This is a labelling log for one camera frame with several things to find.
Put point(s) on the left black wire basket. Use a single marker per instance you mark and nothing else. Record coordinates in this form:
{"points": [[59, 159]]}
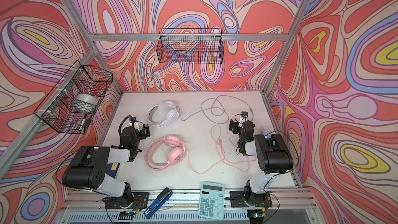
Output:
{"points": [[59, 113]]}

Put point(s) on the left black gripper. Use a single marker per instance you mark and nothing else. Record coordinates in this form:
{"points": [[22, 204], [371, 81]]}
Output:
{"points": [[144, 131]]}

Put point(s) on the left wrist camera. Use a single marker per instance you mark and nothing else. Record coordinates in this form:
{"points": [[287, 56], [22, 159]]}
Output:
{"points": [[133, 122]]}

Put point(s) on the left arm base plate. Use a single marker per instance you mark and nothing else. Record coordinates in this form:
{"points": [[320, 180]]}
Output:
{"points": [[138, 201]]}

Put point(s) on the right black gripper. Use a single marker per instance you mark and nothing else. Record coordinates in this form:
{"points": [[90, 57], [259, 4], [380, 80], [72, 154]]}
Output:
{"points": [[234, 126]]}

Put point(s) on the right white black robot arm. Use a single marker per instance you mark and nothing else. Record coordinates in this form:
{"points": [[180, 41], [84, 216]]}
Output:
{"points": [[273, 159]]}

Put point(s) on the dark blue booklet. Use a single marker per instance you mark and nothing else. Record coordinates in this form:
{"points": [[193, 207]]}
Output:
{"points": [[112, 169]]}

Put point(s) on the teal calculator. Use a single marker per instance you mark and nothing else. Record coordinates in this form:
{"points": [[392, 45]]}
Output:
{"points": [[211, 201]]}

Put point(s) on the rear black wire basket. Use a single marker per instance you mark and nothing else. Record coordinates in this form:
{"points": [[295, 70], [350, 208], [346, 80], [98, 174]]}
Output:
{"points": [[190, 46]]}

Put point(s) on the grey tape roll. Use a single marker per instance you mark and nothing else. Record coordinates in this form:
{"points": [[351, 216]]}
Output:
{"points": [[85, 103]]}

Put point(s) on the black wire basket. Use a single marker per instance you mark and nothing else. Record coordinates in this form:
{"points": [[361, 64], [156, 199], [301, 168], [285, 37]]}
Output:
{"points": [[59, 113], [190, 46]]}

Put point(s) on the black marker in basket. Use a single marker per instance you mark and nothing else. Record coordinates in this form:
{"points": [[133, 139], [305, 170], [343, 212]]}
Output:
{"points": [[82, 125]]}

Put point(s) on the pink cat-ear headphones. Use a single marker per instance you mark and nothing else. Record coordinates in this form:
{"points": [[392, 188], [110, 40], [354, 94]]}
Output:
{"points": [[175, 155]]}

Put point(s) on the blue black stapler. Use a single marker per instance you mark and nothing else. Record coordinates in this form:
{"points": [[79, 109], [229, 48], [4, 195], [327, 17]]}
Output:
{"points": [[160, 200]]}

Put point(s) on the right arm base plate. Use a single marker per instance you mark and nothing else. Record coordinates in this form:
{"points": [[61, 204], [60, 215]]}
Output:
{"points": [[240, 199]]}

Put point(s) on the white headphones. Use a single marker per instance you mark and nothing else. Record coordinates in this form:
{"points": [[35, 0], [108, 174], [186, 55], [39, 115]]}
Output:
{"points": [[162, 114]]}

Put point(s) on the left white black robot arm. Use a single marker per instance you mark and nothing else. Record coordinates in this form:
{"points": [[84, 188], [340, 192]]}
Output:
{"points": [[88, 170]]}

